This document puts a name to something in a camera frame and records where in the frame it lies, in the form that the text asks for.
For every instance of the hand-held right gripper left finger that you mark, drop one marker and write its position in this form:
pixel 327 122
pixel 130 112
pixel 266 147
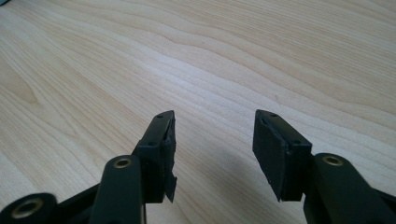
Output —
pixel 155 161

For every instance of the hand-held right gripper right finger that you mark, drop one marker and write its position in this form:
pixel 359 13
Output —
pixel 280 155

